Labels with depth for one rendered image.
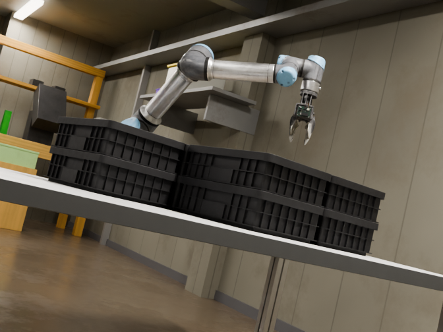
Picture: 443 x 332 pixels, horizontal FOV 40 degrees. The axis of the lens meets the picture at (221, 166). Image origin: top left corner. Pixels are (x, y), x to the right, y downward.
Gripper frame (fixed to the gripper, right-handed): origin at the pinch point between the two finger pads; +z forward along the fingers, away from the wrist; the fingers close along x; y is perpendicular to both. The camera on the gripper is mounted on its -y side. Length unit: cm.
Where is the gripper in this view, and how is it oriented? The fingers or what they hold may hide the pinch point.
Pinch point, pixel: (298, 141)
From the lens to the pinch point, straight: 249.3
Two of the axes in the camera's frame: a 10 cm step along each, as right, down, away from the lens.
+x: 9.5, 2.1, -2.3
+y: -1.9, -1.7, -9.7
